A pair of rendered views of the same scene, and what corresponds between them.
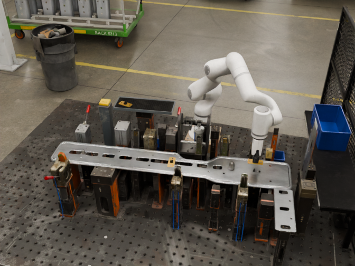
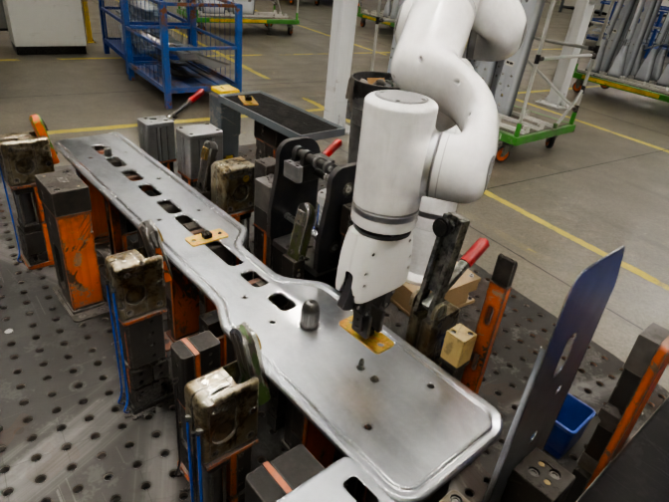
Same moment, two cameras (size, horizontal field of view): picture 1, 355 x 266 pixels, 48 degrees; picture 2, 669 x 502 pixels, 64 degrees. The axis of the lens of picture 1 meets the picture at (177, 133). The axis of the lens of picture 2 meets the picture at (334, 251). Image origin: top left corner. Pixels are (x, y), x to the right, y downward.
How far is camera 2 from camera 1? 167 cm
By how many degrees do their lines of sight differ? 31
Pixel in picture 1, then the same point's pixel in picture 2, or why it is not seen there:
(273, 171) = (418, 407)
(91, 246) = not seen: outside the picture
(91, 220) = (39, 292)
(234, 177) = (282, 348)
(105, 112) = (217, 110)
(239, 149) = not seen: hidden behind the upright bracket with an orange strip
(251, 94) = (414, 49)
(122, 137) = (184, 153)
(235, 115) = (623, 334)
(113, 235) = (22, 337)
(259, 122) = (363, 144)
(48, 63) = (355, 125)
